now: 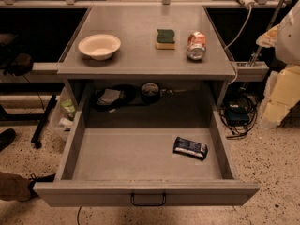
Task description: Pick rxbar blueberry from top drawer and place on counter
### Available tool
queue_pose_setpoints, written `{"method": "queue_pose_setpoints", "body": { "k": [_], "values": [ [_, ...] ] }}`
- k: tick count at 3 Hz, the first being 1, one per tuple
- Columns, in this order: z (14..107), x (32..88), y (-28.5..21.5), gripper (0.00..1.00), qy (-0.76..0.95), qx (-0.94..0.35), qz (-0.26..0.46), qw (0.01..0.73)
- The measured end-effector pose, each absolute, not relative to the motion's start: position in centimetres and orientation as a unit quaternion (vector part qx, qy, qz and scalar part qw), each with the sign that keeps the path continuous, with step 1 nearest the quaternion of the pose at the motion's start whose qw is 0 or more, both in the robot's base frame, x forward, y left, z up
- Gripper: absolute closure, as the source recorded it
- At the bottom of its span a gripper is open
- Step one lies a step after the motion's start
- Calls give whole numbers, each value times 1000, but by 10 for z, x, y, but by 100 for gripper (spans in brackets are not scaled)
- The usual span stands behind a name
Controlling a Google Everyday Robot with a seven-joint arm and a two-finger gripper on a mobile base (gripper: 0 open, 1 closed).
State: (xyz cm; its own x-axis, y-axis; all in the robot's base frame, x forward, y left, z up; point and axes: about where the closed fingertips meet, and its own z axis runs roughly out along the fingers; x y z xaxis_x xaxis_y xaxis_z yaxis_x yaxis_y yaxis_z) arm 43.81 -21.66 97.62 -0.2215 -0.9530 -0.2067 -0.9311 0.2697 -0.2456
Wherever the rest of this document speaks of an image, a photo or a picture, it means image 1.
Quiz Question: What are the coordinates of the tan trouser leg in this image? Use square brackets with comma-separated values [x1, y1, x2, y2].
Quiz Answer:
[0, 172, 31, 202]

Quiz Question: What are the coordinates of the dark brown round object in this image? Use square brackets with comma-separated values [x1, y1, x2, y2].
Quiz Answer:
[4, 53, 33, 76]

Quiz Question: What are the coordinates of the black shoe at left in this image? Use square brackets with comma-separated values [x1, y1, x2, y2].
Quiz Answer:
[0, 128, 16, 151]

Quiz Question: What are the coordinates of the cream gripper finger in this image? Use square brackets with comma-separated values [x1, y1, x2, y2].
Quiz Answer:
[259, 65, 300, 129]
[256, 25, 279, 48]

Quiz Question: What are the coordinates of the open grey top drawer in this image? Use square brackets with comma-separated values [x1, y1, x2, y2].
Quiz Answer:
[34, 85, 259, 207]

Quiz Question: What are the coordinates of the blue rxbar blueberry wrapper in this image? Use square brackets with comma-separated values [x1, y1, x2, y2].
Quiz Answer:
[173, 137, 208, 160]

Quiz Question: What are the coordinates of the black cable bundle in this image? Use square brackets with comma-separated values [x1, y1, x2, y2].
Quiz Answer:
[219, 91, 259, 140]

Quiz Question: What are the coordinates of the black drawer handle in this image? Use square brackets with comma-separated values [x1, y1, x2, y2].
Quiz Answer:
[130, 193, 167, 206]

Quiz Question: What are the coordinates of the black bag with grey cloth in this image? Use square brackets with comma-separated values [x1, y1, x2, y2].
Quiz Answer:
[91, 84, 136, 112]

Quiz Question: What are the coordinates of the black tape roll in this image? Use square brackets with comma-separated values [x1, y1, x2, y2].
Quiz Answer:
[141, 82, 160, 104]

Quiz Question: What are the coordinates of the black stand leg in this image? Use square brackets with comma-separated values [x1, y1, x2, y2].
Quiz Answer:
[31, 95, 56, 149]

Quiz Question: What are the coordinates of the grey metal counter cabinet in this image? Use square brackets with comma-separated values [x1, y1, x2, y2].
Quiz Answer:
[58, 3, 234, 105]

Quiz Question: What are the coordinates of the white paper bowl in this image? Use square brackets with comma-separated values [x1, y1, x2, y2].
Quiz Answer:
[78, 34, 121, 61]

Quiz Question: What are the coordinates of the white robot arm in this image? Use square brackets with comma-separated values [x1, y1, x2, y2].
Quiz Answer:
[256, 1, 300, 128]

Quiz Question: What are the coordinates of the orange soda can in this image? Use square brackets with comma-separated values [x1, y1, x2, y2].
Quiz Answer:
[187, 31, 206, 61]

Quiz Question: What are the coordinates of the green yellow sponge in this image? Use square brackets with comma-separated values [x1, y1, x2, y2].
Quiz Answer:
[156, 29, 175, 50]

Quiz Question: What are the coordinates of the clear plastic bin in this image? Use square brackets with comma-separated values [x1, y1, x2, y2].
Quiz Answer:
[50, 88, 75, 141]

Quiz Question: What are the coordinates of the white power cable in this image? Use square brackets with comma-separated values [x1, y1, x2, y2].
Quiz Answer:
[223, 3, 253, 86]

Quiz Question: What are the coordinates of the black shoe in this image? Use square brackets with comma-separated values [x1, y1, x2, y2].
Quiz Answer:
[28, 172, 56, 200]
[0, 128, 16, 151]

